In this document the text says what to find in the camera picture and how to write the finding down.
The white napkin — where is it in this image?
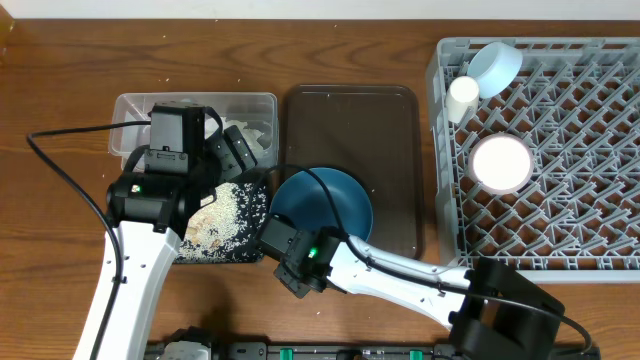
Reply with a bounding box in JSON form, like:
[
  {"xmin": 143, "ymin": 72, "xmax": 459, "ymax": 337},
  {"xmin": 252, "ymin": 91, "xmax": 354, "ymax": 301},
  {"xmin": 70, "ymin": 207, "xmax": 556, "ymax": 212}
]
[{"xmin": 222, "ymin": 117, "xmax": 272, "ymax": 158}]

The dark blue plate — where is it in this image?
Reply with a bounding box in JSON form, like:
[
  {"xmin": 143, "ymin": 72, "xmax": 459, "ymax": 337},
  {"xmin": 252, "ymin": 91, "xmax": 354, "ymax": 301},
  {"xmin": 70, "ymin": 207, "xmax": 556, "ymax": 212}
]
[{"xmin": 270, "ymin": 167, "xmax": 374, "ymax": 241}]

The rice pile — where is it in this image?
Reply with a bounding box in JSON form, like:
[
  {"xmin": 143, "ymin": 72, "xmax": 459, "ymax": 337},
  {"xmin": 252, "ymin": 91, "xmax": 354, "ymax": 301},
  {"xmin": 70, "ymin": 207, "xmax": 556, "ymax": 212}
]
[{"xmin": 174, "ymin": 181, "xmax": 269, "ymax": 262}]

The cream white cup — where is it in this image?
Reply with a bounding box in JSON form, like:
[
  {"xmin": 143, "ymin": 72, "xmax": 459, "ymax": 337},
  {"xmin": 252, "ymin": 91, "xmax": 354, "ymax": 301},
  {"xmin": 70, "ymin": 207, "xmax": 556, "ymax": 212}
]
[{"xmin": 445, "ymin": 76, "xmax": 479, "ymax": 124}]

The light blue bowl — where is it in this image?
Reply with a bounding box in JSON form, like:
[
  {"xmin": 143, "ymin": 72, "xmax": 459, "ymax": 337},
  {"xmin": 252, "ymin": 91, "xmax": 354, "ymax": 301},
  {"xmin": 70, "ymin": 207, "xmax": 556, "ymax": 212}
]
[{"xmin": 467, "ymin": 42, "xmax": 523, "ymax": 99}]

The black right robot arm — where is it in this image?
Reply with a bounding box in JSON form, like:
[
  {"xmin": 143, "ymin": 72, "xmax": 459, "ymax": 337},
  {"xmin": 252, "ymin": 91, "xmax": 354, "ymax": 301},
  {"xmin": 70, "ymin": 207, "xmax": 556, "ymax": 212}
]
[{"xmin": 255, "ymin": 216, "xmax": 565, "ymax": 359}]

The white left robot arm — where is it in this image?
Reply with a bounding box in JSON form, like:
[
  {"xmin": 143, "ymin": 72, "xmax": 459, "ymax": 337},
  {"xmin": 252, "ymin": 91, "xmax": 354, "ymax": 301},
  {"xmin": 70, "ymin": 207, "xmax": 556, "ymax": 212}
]
[{"xmin": 74, "ymin": 102, "xmax": 257, "ymax": 359}]

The grey dishwasher rack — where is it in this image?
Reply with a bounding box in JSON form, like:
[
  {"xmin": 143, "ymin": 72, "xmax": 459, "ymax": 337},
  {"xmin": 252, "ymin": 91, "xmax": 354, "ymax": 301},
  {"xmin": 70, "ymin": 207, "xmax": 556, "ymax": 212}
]
[{"xmin": 426, "ymin": 37, "xmax": 639, "ymax": 284}]

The clear plastic bin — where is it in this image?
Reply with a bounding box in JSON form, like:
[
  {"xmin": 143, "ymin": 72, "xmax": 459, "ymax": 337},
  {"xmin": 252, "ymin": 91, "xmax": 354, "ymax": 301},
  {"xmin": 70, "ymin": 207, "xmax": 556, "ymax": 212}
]
[{"xmin": 109, "ymin": 92, "xmax": 279, "ymax": 171}]

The black tray bin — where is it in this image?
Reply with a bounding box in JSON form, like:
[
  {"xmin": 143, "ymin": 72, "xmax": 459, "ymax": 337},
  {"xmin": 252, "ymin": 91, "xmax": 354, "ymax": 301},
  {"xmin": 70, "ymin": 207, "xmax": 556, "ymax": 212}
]
[{"xmin": 172, "ymin": 171, "xmax": 270, "ymax": 266}]

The dark brown serving tray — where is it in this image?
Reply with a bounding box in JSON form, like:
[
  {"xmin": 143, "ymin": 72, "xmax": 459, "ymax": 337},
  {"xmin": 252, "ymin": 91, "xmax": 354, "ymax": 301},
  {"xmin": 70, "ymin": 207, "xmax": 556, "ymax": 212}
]
[{"xmin": 283, "ymin": 85, "xmax": 424, "ymax": 259}]

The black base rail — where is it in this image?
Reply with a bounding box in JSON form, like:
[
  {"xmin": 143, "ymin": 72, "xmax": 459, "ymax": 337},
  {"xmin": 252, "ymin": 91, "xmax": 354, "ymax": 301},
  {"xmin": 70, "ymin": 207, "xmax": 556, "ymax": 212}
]
[{"xmin": 144, "ymin": 327, "xmax": 601, "ymax": 360}]

